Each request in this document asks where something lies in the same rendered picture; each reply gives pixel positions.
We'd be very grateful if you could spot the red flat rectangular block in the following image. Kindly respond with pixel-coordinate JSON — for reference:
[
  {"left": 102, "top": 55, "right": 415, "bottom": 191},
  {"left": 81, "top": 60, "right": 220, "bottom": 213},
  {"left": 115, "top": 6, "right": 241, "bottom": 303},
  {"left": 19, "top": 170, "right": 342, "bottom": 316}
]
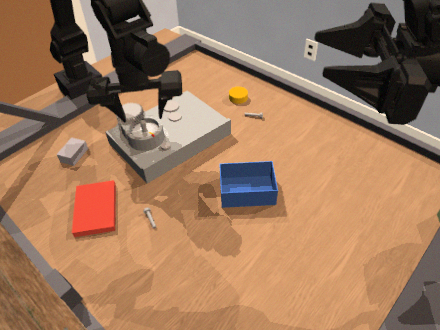
[{"left": 72, "top": 181, "right": 116, "bottom": 237}]

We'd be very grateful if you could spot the yellow short cylinder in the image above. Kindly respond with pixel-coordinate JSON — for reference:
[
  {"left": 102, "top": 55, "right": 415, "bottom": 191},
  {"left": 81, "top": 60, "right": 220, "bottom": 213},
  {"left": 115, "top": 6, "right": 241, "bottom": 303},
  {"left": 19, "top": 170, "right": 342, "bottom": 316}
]
[{"left": 229, "top": 87, "right": 248, "bottom": 104}]

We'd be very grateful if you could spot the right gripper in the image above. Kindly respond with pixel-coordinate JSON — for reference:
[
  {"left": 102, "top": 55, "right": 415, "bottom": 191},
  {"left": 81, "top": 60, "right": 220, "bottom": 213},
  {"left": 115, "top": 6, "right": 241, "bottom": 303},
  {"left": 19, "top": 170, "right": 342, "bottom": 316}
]
[{"left": 315, "top": 3, "right": 440, "bottom": 125}]

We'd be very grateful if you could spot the grey toothed gear with yellow arrow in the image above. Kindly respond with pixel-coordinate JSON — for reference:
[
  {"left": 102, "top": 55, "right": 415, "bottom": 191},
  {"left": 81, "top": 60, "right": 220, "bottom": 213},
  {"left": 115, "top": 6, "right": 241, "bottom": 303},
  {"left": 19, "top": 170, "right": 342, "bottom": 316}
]
[{"left": 131, "top": 122, "right": 159, "bottom": 137}]

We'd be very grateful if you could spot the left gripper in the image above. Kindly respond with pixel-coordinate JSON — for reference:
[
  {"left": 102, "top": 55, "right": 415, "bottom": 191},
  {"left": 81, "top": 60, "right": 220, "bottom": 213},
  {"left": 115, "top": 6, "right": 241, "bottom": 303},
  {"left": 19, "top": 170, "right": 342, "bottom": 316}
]
[{"left": 86, "top": 59, "right": 183, "bottom": 123}]

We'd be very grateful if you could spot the small grey bolt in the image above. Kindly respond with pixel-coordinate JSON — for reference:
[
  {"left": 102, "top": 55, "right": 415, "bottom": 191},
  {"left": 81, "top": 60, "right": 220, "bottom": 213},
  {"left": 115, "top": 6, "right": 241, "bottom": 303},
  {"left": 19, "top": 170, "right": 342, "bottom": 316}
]
[
  {"left": 143, "top": 207, "right": 156, "bottom": 227},
  {"left": 246, "top": 113, "right": 263, "bottom": 118}
]

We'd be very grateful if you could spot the blue open box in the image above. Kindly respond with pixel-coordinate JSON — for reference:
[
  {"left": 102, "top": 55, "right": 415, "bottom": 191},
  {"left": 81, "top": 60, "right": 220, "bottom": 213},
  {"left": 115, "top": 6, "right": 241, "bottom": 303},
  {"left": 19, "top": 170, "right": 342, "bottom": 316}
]
[{"left": 220, "top": 161, "right": 278, "bottom": 208}]

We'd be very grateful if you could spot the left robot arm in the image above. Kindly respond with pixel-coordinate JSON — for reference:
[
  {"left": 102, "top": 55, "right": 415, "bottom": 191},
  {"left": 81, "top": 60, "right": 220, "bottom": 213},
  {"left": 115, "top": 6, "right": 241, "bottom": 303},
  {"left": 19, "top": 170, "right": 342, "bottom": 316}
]
[{"left": 50, "top": 0, "right": 170, "bottom": 83}]

